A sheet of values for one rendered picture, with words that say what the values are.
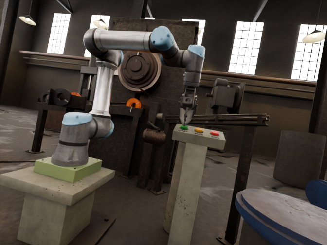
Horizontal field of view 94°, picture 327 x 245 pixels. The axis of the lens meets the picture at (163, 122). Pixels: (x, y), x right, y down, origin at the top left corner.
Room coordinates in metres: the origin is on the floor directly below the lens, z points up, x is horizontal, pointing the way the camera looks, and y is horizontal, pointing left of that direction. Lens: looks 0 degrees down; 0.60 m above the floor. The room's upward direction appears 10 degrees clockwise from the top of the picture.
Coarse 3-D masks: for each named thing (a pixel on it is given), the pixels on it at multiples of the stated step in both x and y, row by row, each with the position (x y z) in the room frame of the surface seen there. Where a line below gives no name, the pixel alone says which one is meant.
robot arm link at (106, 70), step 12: (96, 60) 0.81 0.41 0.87; (108, 60) 0.79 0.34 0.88; (120, 60) 0.87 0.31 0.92; (108, 72) 0.81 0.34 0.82; (96, 84) 0.81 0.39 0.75; (108, 84) 0.82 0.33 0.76; (96, 96) 0.80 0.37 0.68; (108, 96) 0.82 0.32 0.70; (96, 108) 0.80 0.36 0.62; (108, 108) 0.84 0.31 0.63; (96, 120) 0.77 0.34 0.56; (108, 120) 0.83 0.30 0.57; (108, 132) 0.84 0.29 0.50
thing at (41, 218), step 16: (32, 208) 0.63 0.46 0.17; (48, 208) 0.61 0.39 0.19; (64, 208) 0.60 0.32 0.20; (80, 208) 0.69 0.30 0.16; (16, 224) 0.71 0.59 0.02; (32, 224) 0.62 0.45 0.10; (48, 224) 0.61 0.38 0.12; (64, 224) 0.61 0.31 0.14; (80, 224) 0.72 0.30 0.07; (96, 224) 0.80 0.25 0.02; (112, 224) 0.84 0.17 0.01; (0, 240) 0.62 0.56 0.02; (16, 240) 0.63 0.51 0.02; (32, 240) 0.62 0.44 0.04; (48, 240) 0.61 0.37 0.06; (64, 240) 0.63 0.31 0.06; (80, 240) 0.69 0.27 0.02; (96, 240) 0.70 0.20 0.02
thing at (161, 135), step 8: (144, 136) 1.36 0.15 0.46; (152, 136) 1.34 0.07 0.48; (160, 136) 1.33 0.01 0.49; (144, 144) 1.37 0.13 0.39; (152, 144) 1.35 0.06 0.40; (160, 144) 1.35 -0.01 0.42; (144, 152) 1.36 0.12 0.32; (152, 152) 1.40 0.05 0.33; (144, 160) 1.36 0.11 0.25; (144, 168) 1.36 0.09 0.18; (144, 176) 1.36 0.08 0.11; (144, 184) 1.35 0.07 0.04
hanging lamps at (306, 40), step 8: (24, 16) 7.12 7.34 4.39; (32, 24) 7.62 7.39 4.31; (96, 24) 6.64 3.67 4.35; (104, 24) 6.69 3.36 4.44; (200, 32) 5.79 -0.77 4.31; (312, 32) 4.90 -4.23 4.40; (320, 32) 4.71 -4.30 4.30; (304, 40) 5.24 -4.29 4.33; (312, 40) 5.20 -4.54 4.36; (320, 40) 5.08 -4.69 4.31
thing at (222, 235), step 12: (168, 132) 1.33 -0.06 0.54; (252, 132) 0.86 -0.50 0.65; (168, 144) 1.35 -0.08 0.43; (252, 144) 0.86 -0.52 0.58; (240, 156) 0.88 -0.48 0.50; (240, 168) 0.87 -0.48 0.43; (156, 180) 1.35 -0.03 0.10; (240, 180) 0.87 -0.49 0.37; (156, 192) 1.29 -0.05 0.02; (240, 216) 0.88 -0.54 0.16; (228, 228) 0.88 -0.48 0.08; (228, 240) 0.87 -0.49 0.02
